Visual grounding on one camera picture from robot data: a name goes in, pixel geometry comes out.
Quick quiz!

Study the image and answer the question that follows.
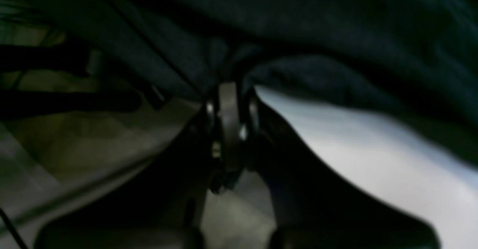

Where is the black t-shirt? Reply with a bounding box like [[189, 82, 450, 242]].
[[25, 0, 477, 165]]

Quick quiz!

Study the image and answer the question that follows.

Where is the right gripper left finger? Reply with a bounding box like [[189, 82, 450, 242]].
[[34, 82, 243, 249]]

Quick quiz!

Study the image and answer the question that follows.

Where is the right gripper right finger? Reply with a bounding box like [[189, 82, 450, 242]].
[[243, 92, 441, 249]]

